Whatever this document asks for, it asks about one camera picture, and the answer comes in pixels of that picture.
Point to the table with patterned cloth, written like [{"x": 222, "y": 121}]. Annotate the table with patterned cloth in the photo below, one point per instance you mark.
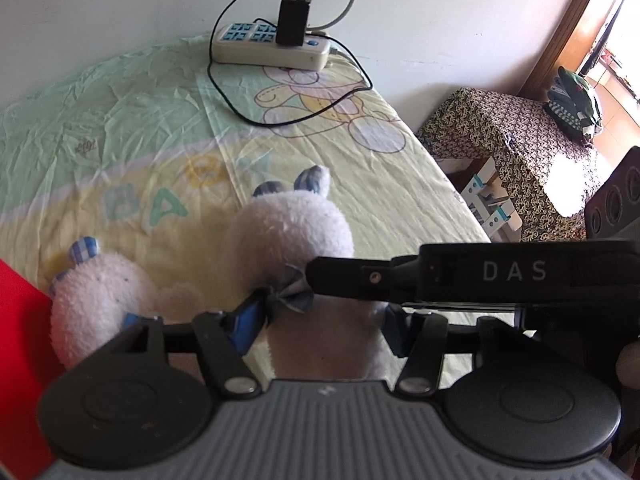
[{"x": 500, "y": 125}]

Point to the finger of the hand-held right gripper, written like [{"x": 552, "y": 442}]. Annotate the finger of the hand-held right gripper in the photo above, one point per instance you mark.
[{"x": 350, "y": 275}]

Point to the white plush toy with bow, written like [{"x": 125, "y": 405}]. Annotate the white plush toy with bow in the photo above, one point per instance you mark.
[{"x": 290, "y": 230}]

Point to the green striped cloth pile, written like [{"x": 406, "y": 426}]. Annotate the green striped cloth pile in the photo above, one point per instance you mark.
[{"x": 575, "y": 102}]

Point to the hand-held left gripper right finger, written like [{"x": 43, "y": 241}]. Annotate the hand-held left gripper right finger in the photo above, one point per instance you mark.
[{"x": 400, "y": 332}]

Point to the white power strip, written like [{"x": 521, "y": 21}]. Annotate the white power strip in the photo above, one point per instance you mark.
[{"x": 260, "y": 52}]

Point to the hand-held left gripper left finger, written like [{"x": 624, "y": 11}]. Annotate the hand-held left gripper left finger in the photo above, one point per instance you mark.
[{"x": 247, "y": 322}]

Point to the red cardboard box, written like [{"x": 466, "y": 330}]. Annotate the red cardboard box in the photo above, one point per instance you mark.
[{"x": 20, "y": 360}]

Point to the wooden door frame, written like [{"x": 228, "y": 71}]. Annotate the wooden door frame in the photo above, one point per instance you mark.
[{"x": 565, "y": 25}]

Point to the white and blue stool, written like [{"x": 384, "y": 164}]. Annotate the white and blue stool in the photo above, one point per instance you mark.
[{"x": 500, "y": 220}]

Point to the black power adapter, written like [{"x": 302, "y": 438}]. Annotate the black power adapter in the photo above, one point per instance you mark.
[{"x": 294, "y": 17}]

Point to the printed bed sheet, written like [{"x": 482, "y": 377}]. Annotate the printed bed sheet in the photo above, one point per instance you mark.
[{"x": 125, "y": 125}]

